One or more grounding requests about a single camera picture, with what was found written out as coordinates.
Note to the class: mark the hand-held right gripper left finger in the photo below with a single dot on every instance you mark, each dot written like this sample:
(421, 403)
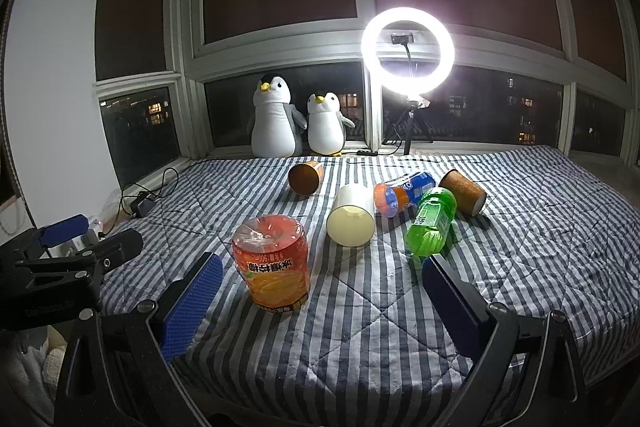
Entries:
(192, 307)

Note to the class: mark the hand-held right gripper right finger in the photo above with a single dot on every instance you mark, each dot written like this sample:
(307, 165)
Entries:
(450, 302)

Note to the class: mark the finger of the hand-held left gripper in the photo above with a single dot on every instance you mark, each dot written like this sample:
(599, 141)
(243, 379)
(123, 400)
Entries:
(62, 227)
(120, 246)

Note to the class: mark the white cup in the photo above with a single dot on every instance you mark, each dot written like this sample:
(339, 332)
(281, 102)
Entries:
(350, 222)

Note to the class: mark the brown paper cup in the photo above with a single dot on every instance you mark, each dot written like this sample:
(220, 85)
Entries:
(462, 192)
(306, 178)

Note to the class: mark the white power strip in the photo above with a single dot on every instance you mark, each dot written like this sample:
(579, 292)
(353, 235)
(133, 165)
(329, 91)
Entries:
(82, 241)

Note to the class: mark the black power adapter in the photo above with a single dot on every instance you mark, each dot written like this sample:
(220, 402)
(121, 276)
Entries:
(143, 207)

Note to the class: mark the striped blanket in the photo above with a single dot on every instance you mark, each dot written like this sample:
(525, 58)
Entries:
(380, 337)

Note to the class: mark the green drink bottle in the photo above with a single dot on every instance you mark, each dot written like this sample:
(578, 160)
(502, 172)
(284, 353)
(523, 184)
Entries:
(431, 222)

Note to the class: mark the white cloth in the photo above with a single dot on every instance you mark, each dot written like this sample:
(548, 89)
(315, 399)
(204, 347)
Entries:
(30, 372)

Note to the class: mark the orange juice bottle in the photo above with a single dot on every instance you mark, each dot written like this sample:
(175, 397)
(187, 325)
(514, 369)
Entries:
(270, 264)

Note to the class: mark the orange soda bottle blue label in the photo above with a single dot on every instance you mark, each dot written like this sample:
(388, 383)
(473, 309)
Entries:
(405, 194)

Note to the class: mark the black tripod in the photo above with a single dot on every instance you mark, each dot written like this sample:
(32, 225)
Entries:
(410, 127)

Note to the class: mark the large penguin plush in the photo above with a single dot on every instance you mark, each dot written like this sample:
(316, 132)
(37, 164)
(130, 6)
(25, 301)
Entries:
(275, 122)

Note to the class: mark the small penguin plush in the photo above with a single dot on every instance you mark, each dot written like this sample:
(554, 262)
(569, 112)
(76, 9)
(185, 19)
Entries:
(326, 127)

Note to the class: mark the black phone holder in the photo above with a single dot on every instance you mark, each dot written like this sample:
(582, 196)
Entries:
(400, 39)

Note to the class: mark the white window frame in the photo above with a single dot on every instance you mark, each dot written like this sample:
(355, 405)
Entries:
(372, 122)

